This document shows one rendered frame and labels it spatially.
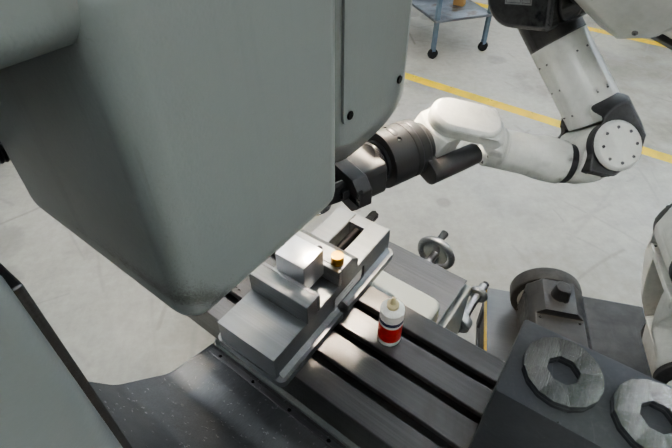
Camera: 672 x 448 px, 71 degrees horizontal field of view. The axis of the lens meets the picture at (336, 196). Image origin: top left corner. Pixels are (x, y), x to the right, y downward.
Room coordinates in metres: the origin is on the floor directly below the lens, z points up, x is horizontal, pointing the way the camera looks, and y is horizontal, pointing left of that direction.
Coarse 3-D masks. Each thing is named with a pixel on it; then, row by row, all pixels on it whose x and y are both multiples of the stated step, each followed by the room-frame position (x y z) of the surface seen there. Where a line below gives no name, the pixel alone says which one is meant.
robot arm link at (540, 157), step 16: (592, 128) 0.63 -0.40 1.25; (512, 144) 0.61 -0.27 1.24; (528, 144) 0.61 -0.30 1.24; (544, 144) 0.61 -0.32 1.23; (560, 144) 0.62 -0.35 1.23; (576, 144) 0.63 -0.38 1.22; (512, 160) 0.59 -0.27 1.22; (528, 160) 0.59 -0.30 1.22; (544, 160) 0.59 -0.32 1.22; (560, 160) 0.59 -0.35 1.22; (576, 160) 0.60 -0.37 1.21; (592, 160) 0.58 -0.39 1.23; (528, 176) 0.60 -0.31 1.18; (544, 176) 0.59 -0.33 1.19; (560, 176) 0.59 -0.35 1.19; (576, 176) 0.59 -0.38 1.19; (592, 176) 0.59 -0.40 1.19; (608, 176) 0.57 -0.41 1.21
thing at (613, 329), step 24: (528, 288) 0.85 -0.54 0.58; (552, 288) 0.83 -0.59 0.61; (576, 288) 0.84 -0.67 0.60; (528, 312) 0.77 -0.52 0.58; (552, 312) 0.75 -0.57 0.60; (576, 312) 0.75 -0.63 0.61; (600, 312) 0.78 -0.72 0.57; (624, 312) 0.78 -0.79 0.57; (576, 336) 0.69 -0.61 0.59; (600, 336) 0.70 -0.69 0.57; (624, 336) 0.70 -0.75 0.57; (624, 360) 0.63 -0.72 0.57
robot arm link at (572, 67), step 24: (552, 48) 0.71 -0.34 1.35; (576, 48) 0.70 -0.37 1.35; (552, 72) 0.70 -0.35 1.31; (576, 72) 0.68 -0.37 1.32; (600, 72) 0.68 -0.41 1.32; (552, 96) 0.70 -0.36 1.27; (576, 96) 0.67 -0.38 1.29; (600, 96) 0.66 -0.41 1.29; (624, 96) 0.65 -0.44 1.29; (576, 120) 0.66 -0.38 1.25; (600, 120) 0.63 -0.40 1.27; (624, 120) 0.62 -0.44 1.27; (600, 144) 0.59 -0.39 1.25; (624, 144) 0.59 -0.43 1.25; (624, 168) 0.57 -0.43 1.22
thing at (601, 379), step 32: (512, 352) 0.32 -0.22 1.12; (544, 352) 0.31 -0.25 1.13; (576, 352) 0.31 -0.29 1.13; (512, 384) 0.28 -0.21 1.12; (544, 384) 0.27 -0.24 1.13; (576, 384) 0.27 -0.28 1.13; (608, 384) 0.28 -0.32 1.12; (640, 384) 0.27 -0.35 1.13; (512, 416) 0.26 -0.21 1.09; (544, 416) 0.24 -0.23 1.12; (576, 416) 0.24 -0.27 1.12; (608, 416) 0.24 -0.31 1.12; (640, 416) 0.24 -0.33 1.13
